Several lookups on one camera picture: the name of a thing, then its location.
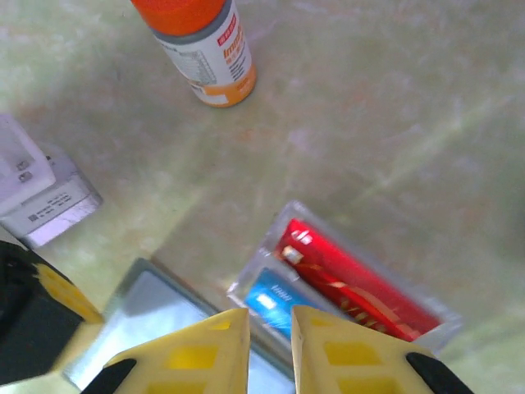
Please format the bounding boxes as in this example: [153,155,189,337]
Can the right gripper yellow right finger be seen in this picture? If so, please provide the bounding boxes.
[290,305,475,394]

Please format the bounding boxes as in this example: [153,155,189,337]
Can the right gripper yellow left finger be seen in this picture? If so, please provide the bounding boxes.
[80,307,252,394]

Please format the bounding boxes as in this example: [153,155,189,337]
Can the clear grey card holder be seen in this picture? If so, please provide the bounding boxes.
[61,257,297,394]

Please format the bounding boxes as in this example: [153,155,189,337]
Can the red credit card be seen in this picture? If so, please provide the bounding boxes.
[273,217,443,345]

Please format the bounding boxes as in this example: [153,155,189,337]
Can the blue packet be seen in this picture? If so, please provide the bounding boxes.
[244,266,329,342]

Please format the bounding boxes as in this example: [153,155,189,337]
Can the orange capped spray bottle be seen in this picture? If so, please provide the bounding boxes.
[130,0,258,109]

